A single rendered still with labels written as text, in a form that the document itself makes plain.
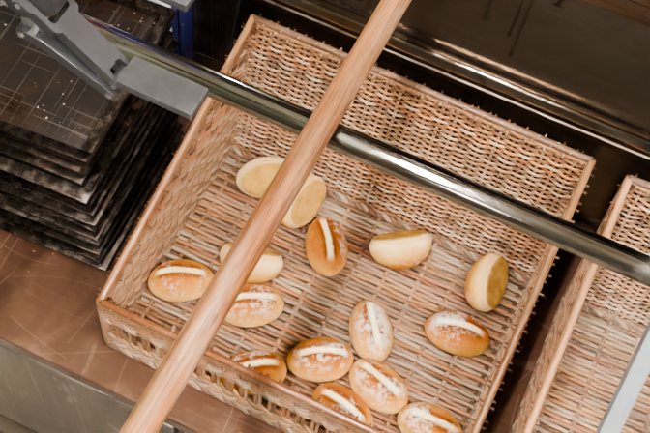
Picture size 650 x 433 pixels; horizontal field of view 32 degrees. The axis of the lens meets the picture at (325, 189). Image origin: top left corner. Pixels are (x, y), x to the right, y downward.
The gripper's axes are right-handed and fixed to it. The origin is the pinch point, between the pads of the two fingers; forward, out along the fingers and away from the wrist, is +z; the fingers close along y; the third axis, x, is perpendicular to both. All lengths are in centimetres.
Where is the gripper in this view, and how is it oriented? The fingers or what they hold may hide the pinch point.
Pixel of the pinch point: (185, 47)
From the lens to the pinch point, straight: 88.4
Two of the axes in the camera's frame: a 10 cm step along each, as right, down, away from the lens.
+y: -0.7, 5.1, 8.6
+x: -4.3, 7.6, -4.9
